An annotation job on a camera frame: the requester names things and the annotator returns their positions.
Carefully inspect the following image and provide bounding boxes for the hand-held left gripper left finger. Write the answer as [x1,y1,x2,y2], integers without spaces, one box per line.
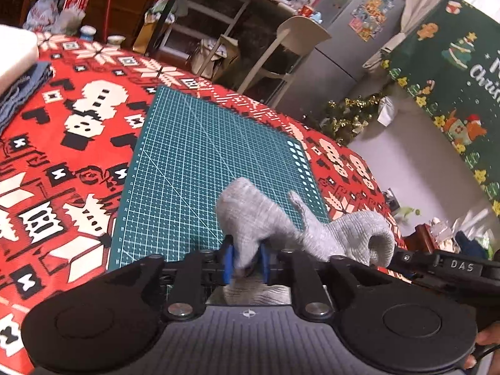
[129,236,236,322]

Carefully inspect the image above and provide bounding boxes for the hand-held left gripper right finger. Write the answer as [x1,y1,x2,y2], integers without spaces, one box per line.
[260,244,391,323]

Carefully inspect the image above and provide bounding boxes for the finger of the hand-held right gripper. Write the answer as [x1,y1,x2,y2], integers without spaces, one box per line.
[387,249,435,280]

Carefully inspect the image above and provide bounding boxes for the grey knit shirt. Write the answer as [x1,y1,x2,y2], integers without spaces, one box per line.
[216,177,395,305]

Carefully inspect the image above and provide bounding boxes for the person's right hand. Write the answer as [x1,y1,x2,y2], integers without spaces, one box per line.
[465,322,500,368]

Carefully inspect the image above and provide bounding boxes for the dark wooden cabinet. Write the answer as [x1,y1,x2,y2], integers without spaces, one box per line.
[402,222,439,255]

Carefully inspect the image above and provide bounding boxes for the green potted plant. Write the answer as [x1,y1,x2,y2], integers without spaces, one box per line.
[394,204,422,220]

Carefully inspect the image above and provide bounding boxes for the green cutting mat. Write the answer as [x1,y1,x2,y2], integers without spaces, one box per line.
[107,85,332,295]

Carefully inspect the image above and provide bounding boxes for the white paper bag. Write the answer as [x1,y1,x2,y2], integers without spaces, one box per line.
[377,96,400,126]

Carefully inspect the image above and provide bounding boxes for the small decorated christmas tree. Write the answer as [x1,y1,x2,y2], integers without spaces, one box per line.
[320,93,387,146]

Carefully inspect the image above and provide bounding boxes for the red patterned blanket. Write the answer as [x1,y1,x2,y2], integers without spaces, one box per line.
[0,31,411,375]

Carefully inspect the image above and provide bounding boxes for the beige tote bag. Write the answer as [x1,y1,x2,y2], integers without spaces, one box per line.
[191,34,240,83]

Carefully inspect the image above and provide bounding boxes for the black bag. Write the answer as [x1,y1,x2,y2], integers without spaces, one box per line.
[233,15,283,72]

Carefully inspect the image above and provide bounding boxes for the beige plastic chair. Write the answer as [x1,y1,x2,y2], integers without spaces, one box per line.
[237,16,333,107]

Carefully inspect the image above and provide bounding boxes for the grey refrigerator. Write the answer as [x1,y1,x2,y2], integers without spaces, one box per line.
[312,0,408,83]

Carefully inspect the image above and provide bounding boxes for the colourful fridge magnets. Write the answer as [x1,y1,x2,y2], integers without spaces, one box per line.
[349,0,397,43]

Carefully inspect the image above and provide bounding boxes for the blue folded jeans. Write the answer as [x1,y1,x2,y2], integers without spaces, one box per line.
[0,62,54,135]

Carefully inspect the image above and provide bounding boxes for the brown wooden dresser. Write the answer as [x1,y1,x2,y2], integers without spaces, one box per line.
[84,0,158,44]

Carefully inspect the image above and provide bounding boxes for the white cloth sack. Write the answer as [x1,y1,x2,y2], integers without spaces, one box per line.
[58,7,87,34]

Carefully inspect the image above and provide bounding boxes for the white folded cloth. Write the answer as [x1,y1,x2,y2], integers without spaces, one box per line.
[0,24,39,95]

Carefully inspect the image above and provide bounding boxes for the red printed plastic bag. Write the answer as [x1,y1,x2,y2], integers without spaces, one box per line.
[24,0,60,33]

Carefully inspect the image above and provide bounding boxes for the green printed wall banner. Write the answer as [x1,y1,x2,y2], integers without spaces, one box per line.
[388,0,500,217]

